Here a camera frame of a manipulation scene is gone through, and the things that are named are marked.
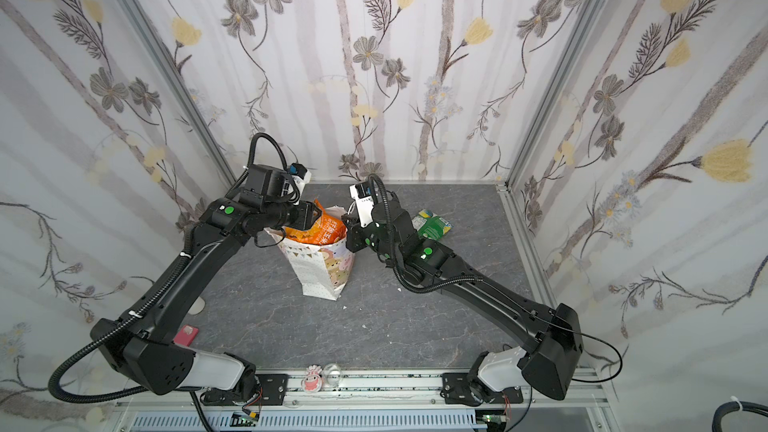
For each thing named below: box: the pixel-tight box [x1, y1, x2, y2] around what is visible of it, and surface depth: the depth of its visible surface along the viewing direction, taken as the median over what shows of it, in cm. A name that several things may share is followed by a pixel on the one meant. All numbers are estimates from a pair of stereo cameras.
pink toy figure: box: [301, 364, 323, 393], surface depth 75 cm
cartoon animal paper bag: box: [264, 205, 356, 301], surface depth 79 cm
